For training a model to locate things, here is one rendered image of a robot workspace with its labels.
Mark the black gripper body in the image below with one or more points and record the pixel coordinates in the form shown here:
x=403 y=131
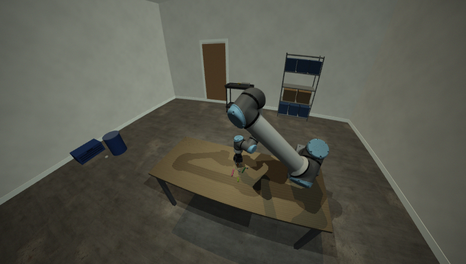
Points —
x=237 y=159

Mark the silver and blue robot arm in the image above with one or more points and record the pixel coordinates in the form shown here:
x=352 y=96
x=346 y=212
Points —
x=247 y=112

